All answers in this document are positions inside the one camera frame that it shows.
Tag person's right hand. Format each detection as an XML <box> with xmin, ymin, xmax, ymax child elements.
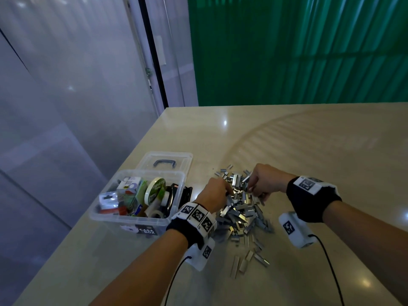
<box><xmin>247</xmin><ymin>164</ymin><xmax>298</xmax><ymax>203</ymax></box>

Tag person's left hand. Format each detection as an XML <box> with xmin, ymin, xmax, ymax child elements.
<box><xmin>194</xmin><ymin>177</ymin><xmax>234</xmax><ymax>215</ymax></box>

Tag pile of metal staple strips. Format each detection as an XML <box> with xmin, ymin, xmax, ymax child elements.
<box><xmin>212</xmin><ymin>164</ymin><xmax>276</xmax><ymax>280</ymax></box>

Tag small clear tape roll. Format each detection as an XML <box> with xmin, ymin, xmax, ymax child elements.
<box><xmin>147</xmin><ymin>206</ymin><xmax>168</xmax><ymax>218</ymax></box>

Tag small white staple box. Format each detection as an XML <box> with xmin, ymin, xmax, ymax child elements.
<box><xmin>117</xmin><ymin>176</ymin><xmax>143</xmax><ymax>193</ymax></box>

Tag red stapler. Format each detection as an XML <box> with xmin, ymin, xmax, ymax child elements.
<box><xmin>98</xmin><ymin>206</ymin><xmax>128</xmax><ymax>216</ymax></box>

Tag transparent storage box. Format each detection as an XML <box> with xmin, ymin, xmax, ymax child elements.
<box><xmin>88</xmin><ymin>169</ymin><xmax>193</xmax><ymax>237</ymax></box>

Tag person's left forearm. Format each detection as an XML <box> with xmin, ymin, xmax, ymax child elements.
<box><xmin>89</xmin><ymin>229</ymin><xmax>190</xmax><ymax>306</ymax></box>

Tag person's right forearm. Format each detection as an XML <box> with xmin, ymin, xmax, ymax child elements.
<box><xmin>322</xmin><ymin>201</ymin><xmax>408</xmax><ymax>305</ymax></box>

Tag black marker wristband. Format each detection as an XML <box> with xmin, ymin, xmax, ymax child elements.
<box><xmin>167</xmin><ymin>201</ymin><xmax>219</xmax><ymax>250</ymax></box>
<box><xmin>286</xmin><ymin>176</ymin><xmax>343</xmax><ymax>223</ymax></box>

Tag transparent box lid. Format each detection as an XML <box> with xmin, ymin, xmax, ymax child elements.
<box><xmin>137</xmin><ymin>151</ymin><xmax>193</xmax><ymax>180</ymax></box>

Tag green curtain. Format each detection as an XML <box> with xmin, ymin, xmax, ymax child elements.
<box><xmin>187</xmin><ymin>0</ymin><xmax>408</xmax><ymax>107</ymax></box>

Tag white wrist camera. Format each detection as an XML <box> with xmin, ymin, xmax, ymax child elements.
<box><xmin>188</xmin><ymin>238</ymin><xmax>217</xmax><ymax>272</ymax></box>
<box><xmin>278</xmin><ymin>211</ymin><xmax>315</xmax><ymax>249</ymax></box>

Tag black camera cable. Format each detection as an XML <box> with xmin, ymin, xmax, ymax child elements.
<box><xmin>164</xmin><ymin>255</ymin><xmax>193</xmax><ymax>306</ymax></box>
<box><xmin>311</xmin><ymin>234</ymin><xmax>346</xmax><ymax>306</ymax></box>

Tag black window post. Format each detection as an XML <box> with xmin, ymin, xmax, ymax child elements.
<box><xmin>137</xmin><ymin>0</ymin><xmax>170</xmax><ymax>111</ymax></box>

